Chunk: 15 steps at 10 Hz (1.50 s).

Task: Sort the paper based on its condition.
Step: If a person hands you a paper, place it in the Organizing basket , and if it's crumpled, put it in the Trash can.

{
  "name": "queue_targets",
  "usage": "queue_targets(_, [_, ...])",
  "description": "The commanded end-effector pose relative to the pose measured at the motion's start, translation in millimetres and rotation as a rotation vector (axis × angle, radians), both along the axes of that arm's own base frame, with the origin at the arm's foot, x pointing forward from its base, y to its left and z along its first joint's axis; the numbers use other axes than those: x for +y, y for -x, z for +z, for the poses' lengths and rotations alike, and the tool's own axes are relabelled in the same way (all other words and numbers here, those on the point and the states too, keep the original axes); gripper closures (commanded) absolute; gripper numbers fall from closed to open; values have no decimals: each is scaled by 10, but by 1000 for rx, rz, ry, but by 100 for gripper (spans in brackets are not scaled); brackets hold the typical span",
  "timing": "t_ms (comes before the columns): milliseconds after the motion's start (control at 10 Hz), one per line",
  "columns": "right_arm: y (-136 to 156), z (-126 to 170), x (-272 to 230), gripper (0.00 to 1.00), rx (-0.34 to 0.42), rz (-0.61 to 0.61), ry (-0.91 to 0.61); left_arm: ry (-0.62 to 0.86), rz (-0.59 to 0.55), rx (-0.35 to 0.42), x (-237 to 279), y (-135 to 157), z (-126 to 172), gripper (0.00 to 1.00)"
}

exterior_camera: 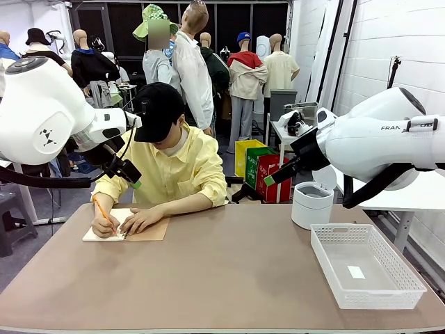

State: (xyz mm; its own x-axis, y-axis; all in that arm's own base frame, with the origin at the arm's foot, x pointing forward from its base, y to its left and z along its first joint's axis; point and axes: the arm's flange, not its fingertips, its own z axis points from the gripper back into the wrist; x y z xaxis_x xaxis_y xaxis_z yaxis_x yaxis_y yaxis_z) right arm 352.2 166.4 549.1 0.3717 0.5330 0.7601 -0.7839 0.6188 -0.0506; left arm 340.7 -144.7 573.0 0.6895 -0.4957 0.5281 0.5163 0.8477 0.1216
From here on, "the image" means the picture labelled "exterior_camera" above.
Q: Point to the mannequin in dark green jacket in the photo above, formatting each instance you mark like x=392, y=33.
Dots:
x=215, y=69

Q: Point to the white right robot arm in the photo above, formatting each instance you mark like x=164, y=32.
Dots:
x=375, y=146

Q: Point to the red recycling bag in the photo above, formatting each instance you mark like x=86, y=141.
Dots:
x=269, y=188

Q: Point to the person in yellow shirt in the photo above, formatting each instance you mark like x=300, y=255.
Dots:
x=174, y=167

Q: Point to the white desk frame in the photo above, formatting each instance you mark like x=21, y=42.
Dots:
x=29, y=202

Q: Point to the white perforated plastic basket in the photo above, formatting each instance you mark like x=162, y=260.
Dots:
x=347, y=297

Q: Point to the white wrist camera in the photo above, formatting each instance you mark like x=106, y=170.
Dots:
x=286, y=120
x=133, y=120

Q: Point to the person's right hand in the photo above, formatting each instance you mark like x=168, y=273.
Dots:
x=104, y=226

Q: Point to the blue cap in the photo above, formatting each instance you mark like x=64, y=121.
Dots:
x=244, y=36

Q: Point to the person's left hand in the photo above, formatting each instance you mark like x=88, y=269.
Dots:
x=142, y=219

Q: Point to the mannequin in blue white top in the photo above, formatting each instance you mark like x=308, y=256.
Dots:
x=6, y=52

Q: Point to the mannequin in grey top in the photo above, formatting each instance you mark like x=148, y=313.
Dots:
x=158, y=69

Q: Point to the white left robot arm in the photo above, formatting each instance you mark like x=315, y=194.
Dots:
x=41, y=104

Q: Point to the small grey background table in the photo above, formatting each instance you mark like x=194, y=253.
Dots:
x=127, y=87

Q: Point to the white round trash can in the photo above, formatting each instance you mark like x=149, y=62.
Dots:
x=311, y=208

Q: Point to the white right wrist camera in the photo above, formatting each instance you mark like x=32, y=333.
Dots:
x=286, y=120

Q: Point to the black chair base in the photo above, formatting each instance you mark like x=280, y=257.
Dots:
x=243, y=191

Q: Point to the green recycling bag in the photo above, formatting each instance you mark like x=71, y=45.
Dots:
x=252, y=167

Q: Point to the mannequin in black hoodie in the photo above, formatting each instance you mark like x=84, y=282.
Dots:
x=92, y=66

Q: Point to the tall mannequin in white shirt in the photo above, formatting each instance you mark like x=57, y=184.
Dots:
x=193, y=69

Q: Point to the black bucket hat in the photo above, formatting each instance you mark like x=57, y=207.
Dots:
x=36, y=36

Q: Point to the black tripod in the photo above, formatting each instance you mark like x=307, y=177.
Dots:
x=394, y=69

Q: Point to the small white side table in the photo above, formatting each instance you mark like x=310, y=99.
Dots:
x=281, y=138

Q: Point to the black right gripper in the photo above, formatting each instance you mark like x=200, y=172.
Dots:
x=311, y=151

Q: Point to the white oval appliance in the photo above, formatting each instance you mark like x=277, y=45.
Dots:
x=263, y=47

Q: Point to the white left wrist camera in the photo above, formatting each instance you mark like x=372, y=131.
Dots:
x=133, y=120

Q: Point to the person's left forearm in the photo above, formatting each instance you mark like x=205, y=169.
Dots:
x=184, y=205

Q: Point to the black baseball cap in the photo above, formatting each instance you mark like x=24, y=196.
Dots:
x=161, y=104

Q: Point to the person's right forearm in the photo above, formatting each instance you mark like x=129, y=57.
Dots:
x=102, y=205

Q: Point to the mannequin in cream shirt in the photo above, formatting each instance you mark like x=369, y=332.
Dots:
x=281, y=69

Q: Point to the grey bin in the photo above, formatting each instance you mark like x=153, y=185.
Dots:
x=281, y=101

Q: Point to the yellow recycling bag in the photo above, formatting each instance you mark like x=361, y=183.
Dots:
x=243, y=156

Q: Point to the small white label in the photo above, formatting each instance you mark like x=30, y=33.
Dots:
x=356, y=272

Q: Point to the large white table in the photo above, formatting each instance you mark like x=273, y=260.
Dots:
x=417, y=195

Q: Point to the green checked sun hat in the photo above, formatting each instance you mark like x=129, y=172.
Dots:
x=153, y=15

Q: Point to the spiral notebook brown cover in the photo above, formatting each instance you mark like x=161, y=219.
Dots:
x=153, y=233

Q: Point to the mannequin in black white top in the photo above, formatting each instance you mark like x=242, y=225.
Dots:
x=45, y=52

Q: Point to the metal tray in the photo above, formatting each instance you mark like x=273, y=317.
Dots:
x=306, y=106

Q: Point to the mannequin in red beige jacket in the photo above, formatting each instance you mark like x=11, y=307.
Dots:
x=247, y=80

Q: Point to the orange pencil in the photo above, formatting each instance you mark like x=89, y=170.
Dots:
x=99, y=205

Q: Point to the grey plastic stool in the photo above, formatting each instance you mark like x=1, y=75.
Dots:
x=14, y=222

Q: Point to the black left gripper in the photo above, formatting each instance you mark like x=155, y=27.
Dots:
x=102, y=151

